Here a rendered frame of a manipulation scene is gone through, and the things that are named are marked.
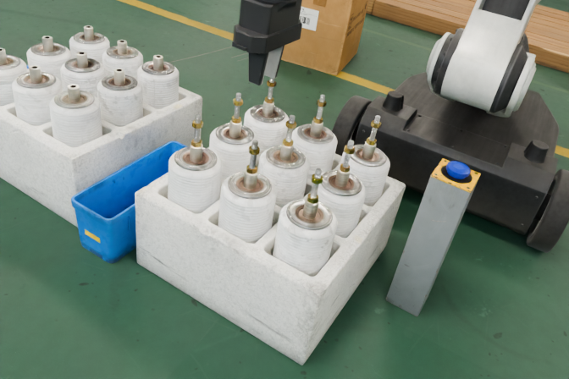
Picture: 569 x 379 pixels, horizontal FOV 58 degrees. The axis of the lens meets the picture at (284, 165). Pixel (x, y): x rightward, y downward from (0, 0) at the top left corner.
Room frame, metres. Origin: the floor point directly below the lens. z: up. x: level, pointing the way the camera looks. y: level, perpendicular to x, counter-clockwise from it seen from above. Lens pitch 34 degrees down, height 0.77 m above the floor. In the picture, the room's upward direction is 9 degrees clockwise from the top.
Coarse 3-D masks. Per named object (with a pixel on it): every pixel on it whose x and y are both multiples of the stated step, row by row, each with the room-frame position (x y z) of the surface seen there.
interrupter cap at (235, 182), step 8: (232, 176) 0.72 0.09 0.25; (240, 176) 0.72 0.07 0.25; (264, 176) 0.73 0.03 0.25; (232, 184) 0.69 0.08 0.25; (240, 184) 0.70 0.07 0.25; (264, 184) 0.71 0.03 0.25; (232, 192) 0.68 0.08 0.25; (240, 192) 0.68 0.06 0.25; (248, 192) 0.68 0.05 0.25; (256, 192) 0.68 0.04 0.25; (264, 192) 0.69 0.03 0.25
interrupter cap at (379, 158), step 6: (360, 150) 0.88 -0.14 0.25; (378, 150) 0.89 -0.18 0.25; (354, 156) 0.85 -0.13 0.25; (360, 156) 0.86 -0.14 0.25; (378, 156) 0.87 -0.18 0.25; (384, 156) 0.87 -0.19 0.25; (360, 162) 0.83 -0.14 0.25; (366, 162) 0.83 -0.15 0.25; (372, 162) 0.84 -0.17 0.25; (378, 162) 0.84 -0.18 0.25; (384, 162) 0.85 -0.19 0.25
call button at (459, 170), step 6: (450, 162) 0.76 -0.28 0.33; (456, 162) 0.76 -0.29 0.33; (462, 162) 0.76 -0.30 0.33; (450, 168) 0.74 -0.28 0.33; (456, 168) 0.74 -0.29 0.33; (462, 168) 0.74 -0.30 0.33; (468, 168) 0.75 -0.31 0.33; (450, 174) 0.74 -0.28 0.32; (456, 174) 0.73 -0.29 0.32; (462, 174) 0.73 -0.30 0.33; (468, 174) 0.73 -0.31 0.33
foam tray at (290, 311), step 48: (144, 192) 0.73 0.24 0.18; (384, 192) 0.85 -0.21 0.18; (144, 240) 0.71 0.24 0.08; (192, 240) 0.66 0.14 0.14; (240, 240) 0.64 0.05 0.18; (336, 240) 0.68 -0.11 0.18; (384, 240) 0.86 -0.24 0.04; (192, 288) 0.66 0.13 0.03; (240, 288) 0.61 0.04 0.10; (288, 288) 0.57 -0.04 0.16; (336, 288) 0.62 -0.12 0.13; (288, 336) 0.56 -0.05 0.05
